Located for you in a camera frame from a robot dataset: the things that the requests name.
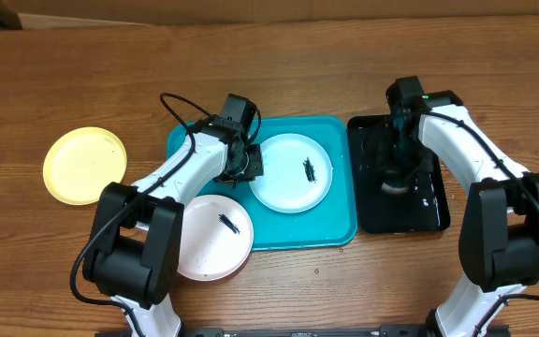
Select white plate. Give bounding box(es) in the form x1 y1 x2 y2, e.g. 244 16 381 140
178 195 254 282

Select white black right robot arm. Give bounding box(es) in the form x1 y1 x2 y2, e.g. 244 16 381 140
364 86 539 336

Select yellow plate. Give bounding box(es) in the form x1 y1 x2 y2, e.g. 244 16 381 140
42 126 127 206

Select teal plastic tray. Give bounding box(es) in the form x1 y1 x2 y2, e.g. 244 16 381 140
166 115 359 253

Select black rectangular tray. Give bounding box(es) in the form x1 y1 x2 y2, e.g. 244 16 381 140
347 115 450 234

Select green sponge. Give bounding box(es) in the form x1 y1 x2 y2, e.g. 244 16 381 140
381 181 409 195

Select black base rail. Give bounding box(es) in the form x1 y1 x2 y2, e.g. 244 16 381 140
95 323 512 337

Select light blue plate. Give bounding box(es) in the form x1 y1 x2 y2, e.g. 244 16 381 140
250 133 333 213

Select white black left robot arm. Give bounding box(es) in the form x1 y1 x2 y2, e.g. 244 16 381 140
70 115 263 336

